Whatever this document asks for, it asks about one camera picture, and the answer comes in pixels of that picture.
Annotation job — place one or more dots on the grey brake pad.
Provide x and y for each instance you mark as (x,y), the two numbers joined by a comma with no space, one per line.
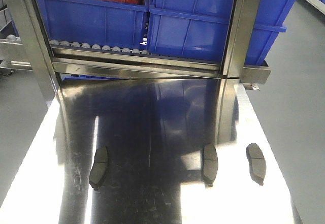
(99,168)
(209,164)
(257,163)

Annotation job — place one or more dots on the roller conveyor track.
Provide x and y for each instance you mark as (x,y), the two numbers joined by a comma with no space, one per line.
(101,48)

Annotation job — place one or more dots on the right blue plastic bin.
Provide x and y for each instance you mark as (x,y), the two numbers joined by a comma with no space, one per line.
(198,28)

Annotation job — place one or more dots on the blue plastic bin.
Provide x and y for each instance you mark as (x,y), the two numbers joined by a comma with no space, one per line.
(198,28)
(95,22)

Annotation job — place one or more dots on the left blue plastic bin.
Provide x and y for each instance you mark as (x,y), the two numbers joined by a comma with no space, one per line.
(95,22)

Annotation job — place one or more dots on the steel rack frame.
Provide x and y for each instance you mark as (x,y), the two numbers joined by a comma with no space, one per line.
(33,51)

